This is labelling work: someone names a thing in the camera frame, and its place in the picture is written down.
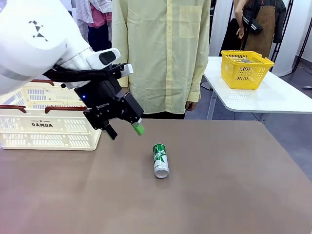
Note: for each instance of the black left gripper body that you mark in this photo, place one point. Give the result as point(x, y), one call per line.
point(102, 97)

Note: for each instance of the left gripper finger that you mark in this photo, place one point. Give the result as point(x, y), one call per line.
point(131, 107)
point(100, 119)

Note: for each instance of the green soda can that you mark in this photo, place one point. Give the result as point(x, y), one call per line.
point(159, 158)

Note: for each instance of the person's left forearm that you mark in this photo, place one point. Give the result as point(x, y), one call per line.
point(197, 80)

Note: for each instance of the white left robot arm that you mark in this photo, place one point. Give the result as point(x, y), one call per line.
point(36, 24)

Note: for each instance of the cream plastic shopping basket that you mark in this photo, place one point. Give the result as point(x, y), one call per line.
point(48, 139)

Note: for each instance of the yellow plastic basket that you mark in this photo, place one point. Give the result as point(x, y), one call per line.
point(243, 75)

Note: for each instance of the person's left hand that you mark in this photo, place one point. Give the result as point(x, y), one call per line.
point(190, 106)

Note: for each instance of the person in yellow shirt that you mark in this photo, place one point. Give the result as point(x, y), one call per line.
point(158, 61)

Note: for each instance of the dark blue garment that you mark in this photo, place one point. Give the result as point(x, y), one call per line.
point(100, 39)

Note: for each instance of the pink shirt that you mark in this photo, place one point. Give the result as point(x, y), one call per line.
point(97, 17)

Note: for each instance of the white checked shirt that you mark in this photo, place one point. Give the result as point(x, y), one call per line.
point(81, 14)

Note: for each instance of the black hanging garment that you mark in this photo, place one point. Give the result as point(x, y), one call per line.
point(231, 36)

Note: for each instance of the white table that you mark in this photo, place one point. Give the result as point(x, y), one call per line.
point(268, 100)

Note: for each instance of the mannequin with brown apron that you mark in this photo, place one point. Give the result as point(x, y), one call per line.
point(260, 26)

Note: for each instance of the black tripod stand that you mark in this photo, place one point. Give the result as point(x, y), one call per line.
point(280, 36)
point(303, 44)

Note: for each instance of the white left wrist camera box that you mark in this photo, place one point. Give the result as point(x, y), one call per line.
point(128, 70)

